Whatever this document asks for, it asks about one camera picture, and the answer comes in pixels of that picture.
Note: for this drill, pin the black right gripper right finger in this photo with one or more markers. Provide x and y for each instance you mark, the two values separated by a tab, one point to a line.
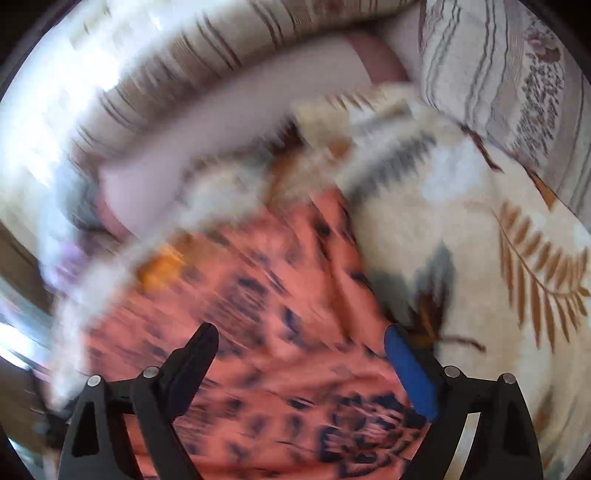
505	445

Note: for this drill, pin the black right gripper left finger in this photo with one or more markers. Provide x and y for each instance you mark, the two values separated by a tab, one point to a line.
97	444

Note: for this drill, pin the orange floral garment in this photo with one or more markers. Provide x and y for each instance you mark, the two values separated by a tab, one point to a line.
300	387

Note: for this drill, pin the cream leaf-print blanket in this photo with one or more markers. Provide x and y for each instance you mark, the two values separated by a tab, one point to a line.
461	246

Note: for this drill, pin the grey blue floral cloth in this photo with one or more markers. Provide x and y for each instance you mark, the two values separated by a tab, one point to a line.
70	231

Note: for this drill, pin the striped floral bedsheet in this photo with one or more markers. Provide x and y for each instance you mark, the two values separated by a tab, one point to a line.
499	70

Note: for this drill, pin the pink bolster pillow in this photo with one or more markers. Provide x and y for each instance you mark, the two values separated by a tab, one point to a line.
137	189

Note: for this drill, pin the striped beige pillow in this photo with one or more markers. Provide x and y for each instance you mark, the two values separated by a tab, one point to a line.
211	45

